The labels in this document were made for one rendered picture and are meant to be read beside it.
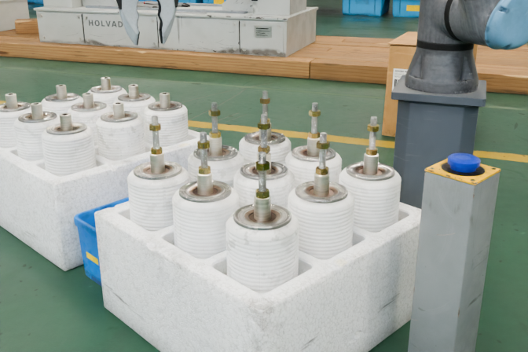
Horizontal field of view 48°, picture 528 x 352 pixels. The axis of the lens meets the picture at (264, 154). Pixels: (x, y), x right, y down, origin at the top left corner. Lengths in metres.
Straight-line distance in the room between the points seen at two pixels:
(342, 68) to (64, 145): 1.79
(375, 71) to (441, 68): 1.46
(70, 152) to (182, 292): 0.44
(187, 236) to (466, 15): 0.66
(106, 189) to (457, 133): 0.72
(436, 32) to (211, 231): 0.66
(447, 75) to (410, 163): 0.20
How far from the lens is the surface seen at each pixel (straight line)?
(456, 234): 0.80
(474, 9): 1.16
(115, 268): 0.99
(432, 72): 1.27
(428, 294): 0.86
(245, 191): 0.90
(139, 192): 0.92
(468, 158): 0.80
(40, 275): 1.21
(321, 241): 0.84
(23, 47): 3.56
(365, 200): 0.91
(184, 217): 0.83
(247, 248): 0.75
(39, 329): 1.06
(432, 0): 1.27
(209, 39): 3.02
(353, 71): 2.74
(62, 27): 3.47
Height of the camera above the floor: 0.59
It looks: 19 degrees down
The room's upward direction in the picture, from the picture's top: straight up
